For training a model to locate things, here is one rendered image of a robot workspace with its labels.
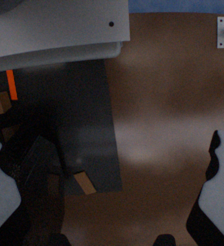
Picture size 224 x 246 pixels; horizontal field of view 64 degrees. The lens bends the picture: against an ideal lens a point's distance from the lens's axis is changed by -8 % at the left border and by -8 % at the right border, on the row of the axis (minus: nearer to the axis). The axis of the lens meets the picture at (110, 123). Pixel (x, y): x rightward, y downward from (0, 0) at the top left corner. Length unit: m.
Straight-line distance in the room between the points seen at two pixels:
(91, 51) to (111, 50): 0.04
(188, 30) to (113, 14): 1.03
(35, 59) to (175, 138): 1.28
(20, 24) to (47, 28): 0.05
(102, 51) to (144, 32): 0.88
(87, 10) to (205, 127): 1.37
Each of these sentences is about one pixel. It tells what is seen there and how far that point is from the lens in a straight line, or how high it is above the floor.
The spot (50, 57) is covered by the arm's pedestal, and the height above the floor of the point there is 0.85.
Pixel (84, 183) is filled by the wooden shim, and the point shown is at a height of 0.03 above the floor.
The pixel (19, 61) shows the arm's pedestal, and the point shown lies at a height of 0.85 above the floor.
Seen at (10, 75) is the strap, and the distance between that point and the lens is 1.41.
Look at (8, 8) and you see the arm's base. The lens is 0.34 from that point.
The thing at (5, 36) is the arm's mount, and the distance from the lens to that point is 0.37.
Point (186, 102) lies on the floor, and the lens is 1.42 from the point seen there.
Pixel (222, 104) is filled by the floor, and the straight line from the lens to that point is 1.56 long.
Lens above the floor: 1.23
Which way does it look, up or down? 63 degrees down
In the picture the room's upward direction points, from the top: 180 degrees clockwise
